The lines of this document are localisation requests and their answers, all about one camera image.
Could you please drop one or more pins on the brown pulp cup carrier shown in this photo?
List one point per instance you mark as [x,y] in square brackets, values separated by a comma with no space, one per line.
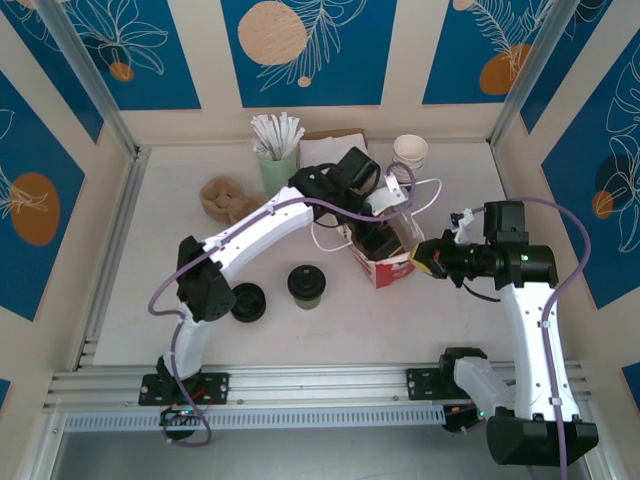
[406,240]

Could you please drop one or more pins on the red white paper bag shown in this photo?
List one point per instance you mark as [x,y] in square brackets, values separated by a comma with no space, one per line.
[390,275]

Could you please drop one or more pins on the black plastic cup lid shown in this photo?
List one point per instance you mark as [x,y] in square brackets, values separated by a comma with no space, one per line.
[306,282]

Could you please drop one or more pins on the green paper coffee cup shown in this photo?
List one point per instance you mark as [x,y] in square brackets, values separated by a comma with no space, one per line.
[307,304]

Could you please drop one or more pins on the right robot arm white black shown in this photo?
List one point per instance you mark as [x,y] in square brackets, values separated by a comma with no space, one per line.
[535,340]

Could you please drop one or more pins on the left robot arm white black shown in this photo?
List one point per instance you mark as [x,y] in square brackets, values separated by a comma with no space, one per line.
[260,225]

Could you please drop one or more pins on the stack of white napkins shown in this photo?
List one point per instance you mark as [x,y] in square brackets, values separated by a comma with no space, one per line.
[325,149]

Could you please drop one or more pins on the white napkins in brown box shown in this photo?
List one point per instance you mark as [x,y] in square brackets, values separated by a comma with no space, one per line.
[330,134]

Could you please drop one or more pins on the stack of paper cups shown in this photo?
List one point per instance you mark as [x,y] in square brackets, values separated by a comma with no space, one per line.
[410,150]

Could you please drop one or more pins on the mint green holder cup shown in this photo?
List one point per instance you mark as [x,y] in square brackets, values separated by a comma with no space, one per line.
[272,172]

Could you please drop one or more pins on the bundle of wrapped straws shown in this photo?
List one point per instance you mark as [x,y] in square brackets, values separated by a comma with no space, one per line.
[277,135]

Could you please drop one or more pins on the stack of pulp cup carriers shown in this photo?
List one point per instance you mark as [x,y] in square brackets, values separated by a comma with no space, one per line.
[220,197]

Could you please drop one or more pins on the right controller board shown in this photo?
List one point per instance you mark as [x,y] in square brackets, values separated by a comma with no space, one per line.
[465,417]

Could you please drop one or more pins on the controller board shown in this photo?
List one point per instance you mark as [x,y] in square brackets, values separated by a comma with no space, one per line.
[465,417]
[180,416]

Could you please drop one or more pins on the left controller board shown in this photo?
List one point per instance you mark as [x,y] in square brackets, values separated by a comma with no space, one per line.
[180,416]

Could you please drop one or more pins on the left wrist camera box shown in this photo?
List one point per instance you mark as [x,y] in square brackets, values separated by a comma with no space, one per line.
[387,197]

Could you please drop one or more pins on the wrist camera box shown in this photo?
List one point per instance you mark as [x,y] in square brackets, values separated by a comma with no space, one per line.
[461,227]
[387,197]

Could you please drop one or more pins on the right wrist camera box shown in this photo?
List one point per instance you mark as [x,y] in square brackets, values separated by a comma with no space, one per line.
[461,227]

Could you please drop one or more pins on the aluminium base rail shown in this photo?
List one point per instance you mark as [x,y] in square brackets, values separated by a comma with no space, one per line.
[320,380]

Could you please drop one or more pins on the aluminium frame post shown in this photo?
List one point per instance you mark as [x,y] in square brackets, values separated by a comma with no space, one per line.
[535,75]
[85,75]

